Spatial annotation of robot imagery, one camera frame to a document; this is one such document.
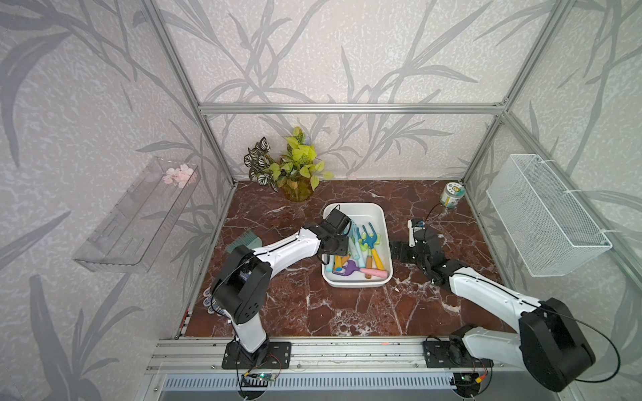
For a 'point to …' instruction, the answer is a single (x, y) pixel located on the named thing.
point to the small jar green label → (451, 195)
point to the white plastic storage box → (361, 214)
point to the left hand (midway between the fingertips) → (341, 246)
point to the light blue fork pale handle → (354, 233)
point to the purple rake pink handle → (352, 267)
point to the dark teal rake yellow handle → (370, 240)
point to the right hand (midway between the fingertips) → (399, 241)
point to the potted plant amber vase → (294, 175)
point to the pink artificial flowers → (179, 176)
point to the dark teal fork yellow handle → (338, 261)
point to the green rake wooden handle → (364, 246)
